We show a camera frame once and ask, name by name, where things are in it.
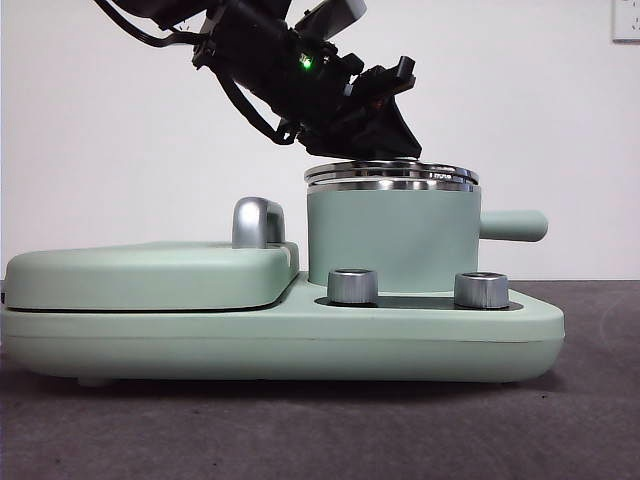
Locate glass lid with green knob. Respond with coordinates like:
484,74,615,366
303,158,481,188

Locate silver control knob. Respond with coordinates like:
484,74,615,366
326,267,379,306
453,271,511,309

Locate black control panel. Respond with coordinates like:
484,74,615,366
314,294,525,312

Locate mint green griddle cover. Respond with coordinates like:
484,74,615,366
3,241,301,313

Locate mint green breakfast machine base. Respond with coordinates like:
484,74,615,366
0,282,568,389

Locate mint green handled pot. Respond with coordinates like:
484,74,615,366
305,177,550,294

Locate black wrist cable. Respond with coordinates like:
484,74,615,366
214,69,302,148

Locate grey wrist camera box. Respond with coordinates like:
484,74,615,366
291,0,370,40

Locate silver griddle cover handle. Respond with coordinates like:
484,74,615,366
230,196,287,250

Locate white wall socket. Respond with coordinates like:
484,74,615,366
612,0,640,45

